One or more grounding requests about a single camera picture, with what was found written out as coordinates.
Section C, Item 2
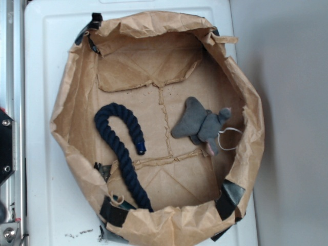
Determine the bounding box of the dark blue twisted rope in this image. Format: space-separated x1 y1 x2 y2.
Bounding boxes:
94 102 154 213

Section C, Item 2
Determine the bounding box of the brown paper bag bin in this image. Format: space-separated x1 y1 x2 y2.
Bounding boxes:
50 11 264 245

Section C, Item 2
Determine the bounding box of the white plastic tray lid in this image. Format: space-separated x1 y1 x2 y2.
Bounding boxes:
25 1 258 245

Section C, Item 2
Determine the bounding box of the black mounting bracket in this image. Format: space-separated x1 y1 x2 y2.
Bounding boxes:
0 108 15 186

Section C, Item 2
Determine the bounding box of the aluminium frame rail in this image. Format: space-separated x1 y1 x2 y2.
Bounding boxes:
1 1 29 245

